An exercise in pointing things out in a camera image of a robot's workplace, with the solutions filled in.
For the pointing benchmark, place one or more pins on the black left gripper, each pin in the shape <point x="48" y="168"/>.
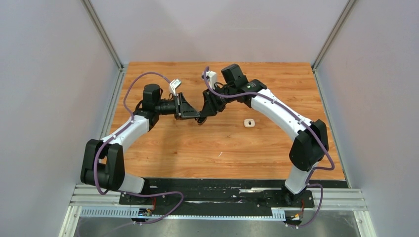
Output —
<point x="183" y="109"/>

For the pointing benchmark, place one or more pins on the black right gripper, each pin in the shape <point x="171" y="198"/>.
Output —
<point x="212" y="105"/>

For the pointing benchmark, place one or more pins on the black earbud charging case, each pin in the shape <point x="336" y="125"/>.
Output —
<point x="201" y="120"/>

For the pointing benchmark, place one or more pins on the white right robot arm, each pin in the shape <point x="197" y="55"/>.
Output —
<point x="309" y="138"/>

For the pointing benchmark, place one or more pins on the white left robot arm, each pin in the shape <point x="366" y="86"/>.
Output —
<point x="103" y="162"/>

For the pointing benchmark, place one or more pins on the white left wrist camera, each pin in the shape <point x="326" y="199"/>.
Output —
<point x="174" y="85"/>

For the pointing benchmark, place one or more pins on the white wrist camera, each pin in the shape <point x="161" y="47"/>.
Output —
<point x="174" y="85"/>
<point x="211" y="78"/>

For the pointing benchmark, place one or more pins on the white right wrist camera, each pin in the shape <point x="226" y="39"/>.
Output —
<point x="211" y="78"/>

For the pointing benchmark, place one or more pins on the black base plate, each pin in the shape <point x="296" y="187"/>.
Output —
<point x="159" y="187"/>

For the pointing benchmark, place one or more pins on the left aluminium frame post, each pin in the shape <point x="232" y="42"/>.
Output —
<point x="102" y="33"/>

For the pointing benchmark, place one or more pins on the aluminium frame post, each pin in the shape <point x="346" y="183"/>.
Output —
<point x="102" y="33"/>
<point x="333" y="33"/>

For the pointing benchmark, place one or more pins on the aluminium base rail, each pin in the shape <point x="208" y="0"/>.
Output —
<point x="326" y="199"/>

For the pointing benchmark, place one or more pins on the right aluminium frame post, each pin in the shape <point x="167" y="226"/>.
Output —
<point x="333" y="33"/>

